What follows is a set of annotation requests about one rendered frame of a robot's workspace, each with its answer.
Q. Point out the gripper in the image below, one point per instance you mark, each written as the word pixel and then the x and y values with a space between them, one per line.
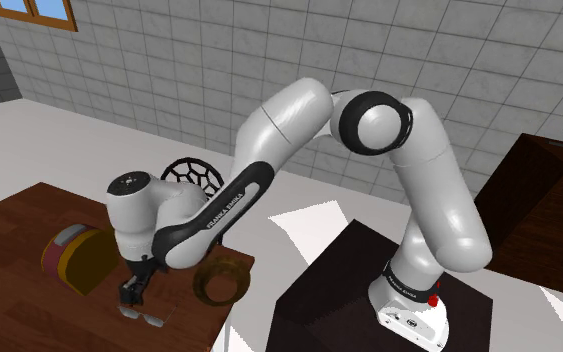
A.
pixel 142 271

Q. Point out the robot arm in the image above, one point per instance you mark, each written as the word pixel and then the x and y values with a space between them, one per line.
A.
pixel 286 126

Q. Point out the silver eyeglasses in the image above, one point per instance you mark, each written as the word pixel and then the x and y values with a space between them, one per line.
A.
pixel 144 317

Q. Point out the brown wooden table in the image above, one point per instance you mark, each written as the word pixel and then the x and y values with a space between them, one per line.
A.
pixel 22 297

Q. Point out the dark robot stand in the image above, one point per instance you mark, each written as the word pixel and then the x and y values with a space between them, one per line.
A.
pixel 330 292

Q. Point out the wooden framed window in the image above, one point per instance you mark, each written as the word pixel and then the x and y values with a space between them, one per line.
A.
pixel 35 10

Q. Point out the dark wooden cabinet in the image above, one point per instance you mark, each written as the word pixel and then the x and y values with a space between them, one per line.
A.
pixel 544 219

